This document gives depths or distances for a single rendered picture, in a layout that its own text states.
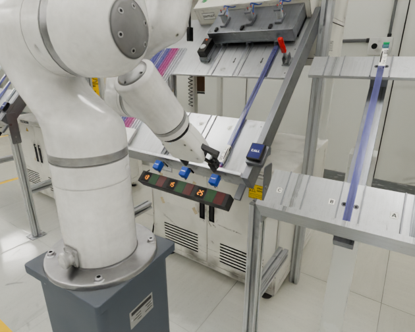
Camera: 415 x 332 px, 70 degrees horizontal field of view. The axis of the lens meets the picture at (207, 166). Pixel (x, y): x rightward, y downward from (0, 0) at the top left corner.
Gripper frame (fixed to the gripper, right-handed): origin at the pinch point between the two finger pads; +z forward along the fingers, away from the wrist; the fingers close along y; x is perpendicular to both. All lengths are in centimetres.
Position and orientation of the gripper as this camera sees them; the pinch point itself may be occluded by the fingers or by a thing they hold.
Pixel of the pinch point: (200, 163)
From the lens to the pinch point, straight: 78.2
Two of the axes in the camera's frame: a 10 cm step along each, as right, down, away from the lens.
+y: 8.3, 1.9, -5.3
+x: 4.1, -8.4, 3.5
